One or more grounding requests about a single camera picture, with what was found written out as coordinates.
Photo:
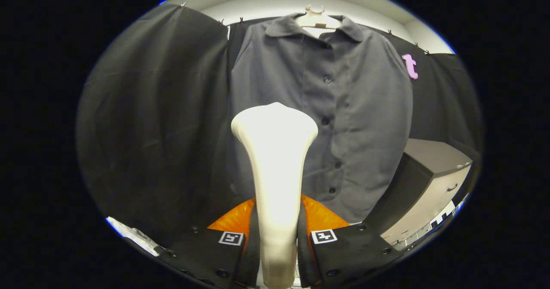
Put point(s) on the white garment steamer head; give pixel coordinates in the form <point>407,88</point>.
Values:
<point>275,164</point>

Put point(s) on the white clothes hanger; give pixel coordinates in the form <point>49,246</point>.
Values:
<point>317,20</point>

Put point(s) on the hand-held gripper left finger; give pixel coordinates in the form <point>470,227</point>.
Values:
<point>215,254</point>

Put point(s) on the grey button shirt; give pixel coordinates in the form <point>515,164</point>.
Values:
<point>365,130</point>

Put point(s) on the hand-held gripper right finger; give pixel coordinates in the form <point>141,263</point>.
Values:
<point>352,250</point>

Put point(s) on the beige cabinet with dark top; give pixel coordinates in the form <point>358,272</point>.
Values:
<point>429,160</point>

